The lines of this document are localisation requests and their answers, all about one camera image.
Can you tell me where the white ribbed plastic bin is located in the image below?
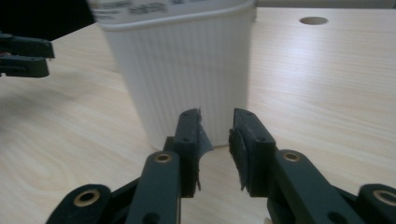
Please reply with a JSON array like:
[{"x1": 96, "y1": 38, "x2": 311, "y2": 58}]
[{"x1": 86, "y1": 0, "x2": 258, "y2": 151}]

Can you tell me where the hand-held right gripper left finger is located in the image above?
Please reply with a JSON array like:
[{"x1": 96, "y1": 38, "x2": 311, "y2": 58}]
[{"x1": 125, "y1": 107, "x2": 215, "y2": 224}]

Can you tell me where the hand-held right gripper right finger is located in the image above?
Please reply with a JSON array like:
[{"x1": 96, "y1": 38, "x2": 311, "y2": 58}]
[{"x1": 228, "y1": 107, "x2": 366, "y2": 224}]

